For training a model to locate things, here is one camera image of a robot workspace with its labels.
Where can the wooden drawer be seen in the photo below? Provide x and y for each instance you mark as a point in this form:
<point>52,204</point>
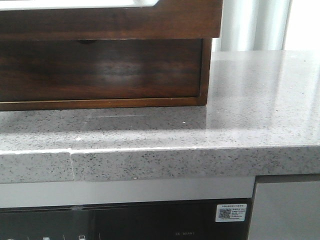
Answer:
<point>167,19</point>
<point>100,67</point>

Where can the dark wooden drawer cabinet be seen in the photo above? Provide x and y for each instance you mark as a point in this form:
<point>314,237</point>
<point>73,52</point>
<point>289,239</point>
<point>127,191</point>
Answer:
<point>208,75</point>

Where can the black appliance under counter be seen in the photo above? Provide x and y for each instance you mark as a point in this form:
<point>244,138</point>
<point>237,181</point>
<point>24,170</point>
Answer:
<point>158,220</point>

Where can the white QR code sticker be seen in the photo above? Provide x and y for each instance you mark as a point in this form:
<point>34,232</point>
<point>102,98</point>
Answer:
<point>230,213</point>

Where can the white curtain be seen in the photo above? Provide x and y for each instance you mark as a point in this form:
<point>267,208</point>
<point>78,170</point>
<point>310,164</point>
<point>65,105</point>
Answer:
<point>253,25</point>

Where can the grey cabinet door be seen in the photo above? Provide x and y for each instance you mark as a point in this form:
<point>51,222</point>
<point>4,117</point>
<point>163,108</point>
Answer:
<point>286,207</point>

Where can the white plastic tray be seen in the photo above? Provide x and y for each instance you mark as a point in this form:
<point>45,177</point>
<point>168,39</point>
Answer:
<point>20,5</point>

